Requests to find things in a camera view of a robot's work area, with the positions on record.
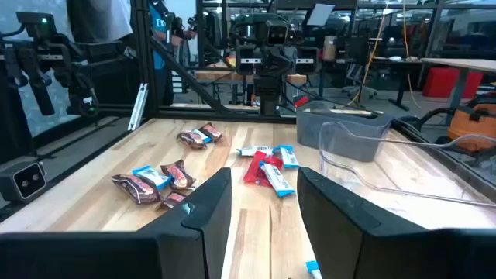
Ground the brown candy with orange lettering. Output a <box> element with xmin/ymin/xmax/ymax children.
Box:
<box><xmin>160</xmin><ymin>159</ymin><xmax>197</xmax><ymax>191</ymax></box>

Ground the black vacuum hose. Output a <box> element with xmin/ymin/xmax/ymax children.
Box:
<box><xmin>414</xmin><ymin>106</ymin><xmax>472</xmax><ymax>131</ymax></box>

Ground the person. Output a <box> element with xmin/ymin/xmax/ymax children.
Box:
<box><xmin>65</xmin><ymin>0</ymin><xmax>134</xmax><ymax>44</ymax></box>
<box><xmin>148</xmin><ymin>0</ymin><xmax>197</xmax><ymax>106</ymax></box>

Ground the red candy bar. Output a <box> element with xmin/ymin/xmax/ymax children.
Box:
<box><xmin>256</xmin><ymin>155</ymin><xmax>284</xmax><ymax>188</ymax></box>
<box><xmin>243</xmin><ymin>150</ymin><xmax>268</xmax><ymax>184</ymax></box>

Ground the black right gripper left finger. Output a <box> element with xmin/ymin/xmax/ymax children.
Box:
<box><xmin>137</xmin><ymin>167</ymin><xmax>233</xmax><ymax>279</ymax></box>

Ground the small brown candy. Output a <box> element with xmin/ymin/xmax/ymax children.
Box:
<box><xmin>154</xmin><ymin>191</ymin><xmax>188</xmax><ymax>212</ymax></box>

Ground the white board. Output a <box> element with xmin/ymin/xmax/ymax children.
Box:
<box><xmin>306</xmin><ymin>3</ymin><xmax>336</xmax><ymax>27</ymax></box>

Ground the silver aluminium extrusion bar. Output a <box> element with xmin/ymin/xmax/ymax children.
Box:
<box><xmin>127</xmin><ymin>82</ymin><xmax>150</xmax><ymax>132</ymax></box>

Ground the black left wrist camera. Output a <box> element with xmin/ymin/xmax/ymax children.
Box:
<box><xmin>265</xmin><ymin>19</ymin><xmax>290</xmax><ymax>46</ymax></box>

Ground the wooden bench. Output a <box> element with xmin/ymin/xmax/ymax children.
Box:
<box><xmin>195</xmin><ymin>69</ymin><xmax>308</xmax><ymax>85</ymax></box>

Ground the long brown candy bar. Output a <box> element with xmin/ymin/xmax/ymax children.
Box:
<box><xmin>111</xmin><ymin>174</ymin><xmax>162</xmax><ymax>205</ymax></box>

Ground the yellow cable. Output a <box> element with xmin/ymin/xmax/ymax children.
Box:
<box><xmin>347</xmin><ymin>3</ymin><xmax>388</xmax><ymax>106</ymax></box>
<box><xmin>401</xmin><ymin>0</ymin><xmax>422</xmax><ymax>110</ymax></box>

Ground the orange vacuum cleaner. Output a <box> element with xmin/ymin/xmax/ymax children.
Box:
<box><xmin>447</xmin><ymin>103</ymin><xmax>496</xmax><ymax>153</ymax></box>

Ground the grey translucent plastic bin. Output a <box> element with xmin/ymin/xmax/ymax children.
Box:
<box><xmin>296</xmin><ymin>101</ymin><xmax>393</xmax><ymax>163</ymax></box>

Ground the office chair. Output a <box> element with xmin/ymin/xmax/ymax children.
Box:
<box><xmin>340</xmin><ymin>64</ymin><xmax>379</xmax><ymax>100</ymax></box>

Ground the blue and white candy bar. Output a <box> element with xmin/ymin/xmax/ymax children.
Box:
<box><xmin>272</xmin><ymin>144</ymin><xmax>301</xmax><ymax>169</ymax></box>
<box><xmin>305</xmin><ymin>260</ymin><xmax>324</xmax><ymax>279</ymax></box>
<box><xmin>131</xmin><ymin>165</ymin><xmax>173</xmax><ymax>191</ymax></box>
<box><xmin>258</xmin><ymin>161</ymin><xmax>297</xmax><ymax>199</ymax></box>
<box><xmin>236</xmin><ymin>146</ymin><xmax>274</xmax><ymax>157</ymax></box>
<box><xmin>191</xmin><ymin>128</ymin><xmax>213</xmax><ymax>144</ymax></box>

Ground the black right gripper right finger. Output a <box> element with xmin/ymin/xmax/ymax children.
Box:
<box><xmin>297</xmin><ymin>167</ymin><xmax>427</xmax><ymax>279</ymax></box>

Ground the cardboard box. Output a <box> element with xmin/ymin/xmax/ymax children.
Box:
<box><xmin>322</xmin><ymin>35</ymin><xmax>339</xmax><ymax>61</ymax></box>

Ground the clear plastic bin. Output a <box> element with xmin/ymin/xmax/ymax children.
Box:
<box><xmin>318</xmin><ymin>121</ymin><xmax>496</xmax><ymax>208</ymax></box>

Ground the wooden desk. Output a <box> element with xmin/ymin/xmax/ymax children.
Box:
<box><xmin>420</xmin><ymin>57</ymin><xmax>496</xmax><ymax>110</ymax></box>

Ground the red cabinet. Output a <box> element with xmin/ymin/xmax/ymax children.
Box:
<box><xmin>422</xmin><ymin>67</ymin><xmax>484</xmax><ymax>98</ymax></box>

